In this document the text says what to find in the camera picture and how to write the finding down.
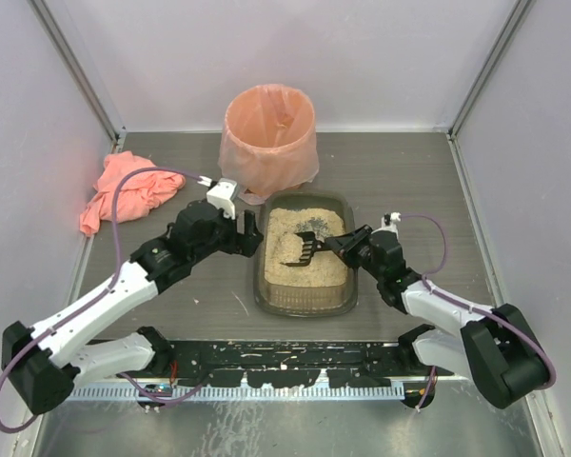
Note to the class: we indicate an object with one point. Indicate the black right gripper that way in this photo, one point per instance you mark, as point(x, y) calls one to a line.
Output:
point(357, 246)

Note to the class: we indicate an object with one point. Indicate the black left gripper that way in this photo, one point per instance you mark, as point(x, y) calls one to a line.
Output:
point(241, 233)

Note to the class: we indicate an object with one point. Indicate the black slotted litter scoop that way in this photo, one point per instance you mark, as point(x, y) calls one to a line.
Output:
point(310, 245)

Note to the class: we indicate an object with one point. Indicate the dark green litter box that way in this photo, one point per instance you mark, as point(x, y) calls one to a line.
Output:
point(297, 301)

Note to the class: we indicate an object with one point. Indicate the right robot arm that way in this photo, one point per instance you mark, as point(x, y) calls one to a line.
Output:
point(493, 347)

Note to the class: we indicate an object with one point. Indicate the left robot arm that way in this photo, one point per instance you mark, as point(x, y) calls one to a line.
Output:
point(49, 360)

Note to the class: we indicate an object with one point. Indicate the beige cat litter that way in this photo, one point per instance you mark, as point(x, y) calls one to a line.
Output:
point(283, 245)

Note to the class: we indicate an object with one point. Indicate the bin with orange liner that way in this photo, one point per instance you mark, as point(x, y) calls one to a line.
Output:
point(269, 141)

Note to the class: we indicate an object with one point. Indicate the crumpled pink cloth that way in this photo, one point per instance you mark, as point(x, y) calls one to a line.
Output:
point(138, 196)

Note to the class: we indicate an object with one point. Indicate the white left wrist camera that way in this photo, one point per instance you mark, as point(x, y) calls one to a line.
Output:
point(222, 195)

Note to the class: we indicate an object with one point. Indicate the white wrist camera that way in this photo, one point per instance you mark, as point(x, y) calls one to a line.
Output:
point(222, 195)
point(390, 221)

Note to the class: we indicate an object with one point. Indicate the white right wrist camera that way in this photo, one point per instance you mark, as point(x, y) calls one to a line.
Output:
point(390, 221)

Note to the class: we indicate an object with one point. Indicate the white slotted cable duct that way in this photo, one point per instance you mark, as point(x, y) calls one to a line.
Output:
point(122, 392)

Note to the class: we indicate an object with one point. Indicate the left aluminium frame post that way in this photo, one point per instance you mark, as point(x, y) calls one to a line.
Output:
point(72, 62)

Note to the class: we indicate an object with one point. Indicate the aluminium frame post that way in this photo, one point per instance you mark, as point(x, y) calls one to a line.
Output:
point(497, 52)
point(72, 62)

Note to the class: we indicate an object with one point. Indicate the right aluminium frame post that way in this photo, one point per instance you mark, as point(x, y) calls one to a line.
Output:
point(497, 52)

